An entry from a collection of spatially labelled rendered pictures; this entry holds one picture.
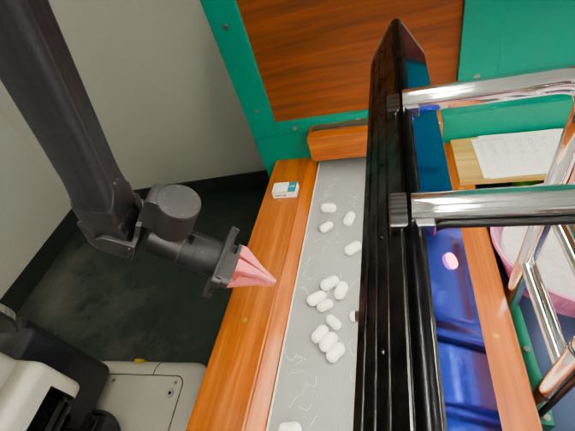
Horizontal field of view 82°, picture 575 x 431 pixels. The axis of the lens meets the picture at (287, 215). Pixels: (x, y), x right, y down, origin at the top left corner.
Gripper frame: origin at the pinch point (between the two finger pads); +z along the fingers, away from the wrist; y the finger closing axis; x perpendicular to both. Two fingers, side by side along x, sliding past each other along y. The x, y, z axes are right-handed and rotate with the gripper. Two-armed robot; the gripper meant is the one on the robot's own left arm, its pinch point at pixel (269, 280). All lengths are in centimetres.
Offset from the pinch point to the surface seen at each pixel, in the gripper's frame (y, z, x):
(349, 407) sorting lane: -13.9, 16.8, 1.1
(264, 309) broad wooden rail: -0.5, 2.9, 9.5
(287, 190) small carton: 29.9, 1.0, 8.8
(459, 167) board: 34.4, 30.6, -14.9
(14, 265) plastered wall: 48, -106, 178
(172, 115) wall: 121, -56, 83
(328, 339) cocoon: -4.9, 12.6, 2.0
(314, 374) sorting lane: -10.0, 12.4, 4.9
